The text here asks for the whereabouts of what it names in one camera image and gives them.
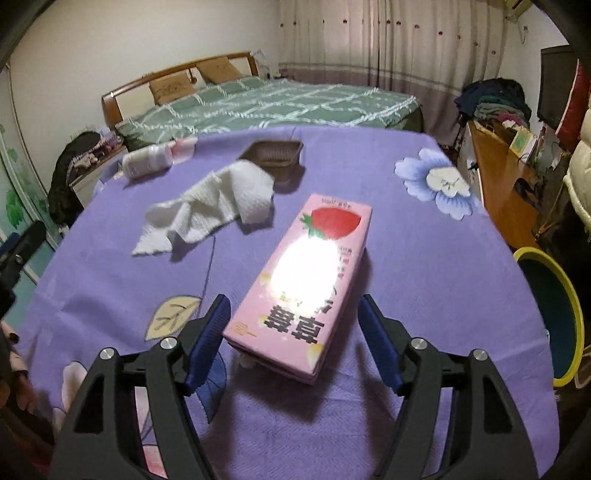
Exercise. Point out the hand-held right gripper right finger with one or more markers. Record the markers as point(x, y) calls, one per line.
point(381, 346)

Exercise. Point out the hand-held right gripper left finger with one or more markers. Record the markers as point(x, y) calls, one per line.
point(207, 346)

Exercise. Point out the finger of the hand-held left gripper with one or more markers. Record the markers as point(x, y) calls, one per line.
point(25, 244)

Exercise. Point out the pink strawberry carton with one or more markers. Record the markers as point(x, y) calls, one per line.
point(295, 295)

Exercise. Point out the yellow rimmed dark blue bin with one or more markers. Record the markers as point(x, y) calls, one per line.
point(549, 314)

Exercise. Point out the leaf print wardrobe door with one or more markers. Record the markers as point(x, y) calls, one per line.
point(14, 203)

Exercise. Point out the heap of black clothes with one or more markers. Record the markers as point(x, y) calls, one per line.
point(64, 184)

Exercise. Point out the purple floral tablecloth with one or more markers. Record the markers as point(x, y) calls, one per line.
point(415, 258)

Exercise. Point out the white nightstand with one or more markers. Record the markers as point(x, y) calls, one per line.
point(99, 177)

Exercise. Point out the white paper towel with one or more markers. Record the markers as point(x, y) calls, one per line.
point(207, 203)

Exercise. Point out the white bottle with pink cap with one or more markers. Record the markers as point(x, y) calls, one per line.
point(147, 159)

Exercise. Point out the wooden headboard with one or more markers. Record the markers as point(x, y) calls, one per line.
point(138, 85)

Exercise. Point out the brown plastic tray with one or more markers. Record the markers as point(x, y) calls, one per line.
point(272, 154)

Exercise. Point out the long wooden desk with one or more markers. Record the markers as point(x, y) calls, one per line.
point(503, 184)

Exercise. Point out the brown pillow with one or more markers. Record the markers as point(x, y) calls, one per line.
point(219, 70)
point(171, 87)

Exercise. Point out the brown patterned handbag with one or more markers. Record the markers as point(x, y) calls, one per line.
point(561, 221)

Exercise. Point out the green checked quilt bed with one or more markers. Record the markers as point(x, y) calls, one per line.
point(286, 104)

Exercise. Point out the cream puffer jacket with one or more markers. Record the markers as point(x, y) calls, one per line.
point(581, 184)

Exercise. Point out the pile of folded clothes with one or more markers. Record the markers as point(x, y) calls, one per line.
point(496, 104)

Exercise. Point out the pale dotted curtain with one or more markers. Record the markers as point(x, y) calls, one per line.
point(392, 46)

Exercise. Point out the red dotted cloth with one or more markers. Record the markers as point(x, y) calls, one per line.
point(579, 106)

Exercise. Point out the black flat screen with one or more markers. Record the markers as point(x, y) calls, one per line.
point(556, 87)

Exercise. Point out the white air conditioner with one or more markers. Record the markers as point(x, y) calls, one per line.
point(517, 4)

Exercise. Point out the green picture frame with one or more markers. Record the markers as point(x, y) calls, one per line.
point(521, 142)

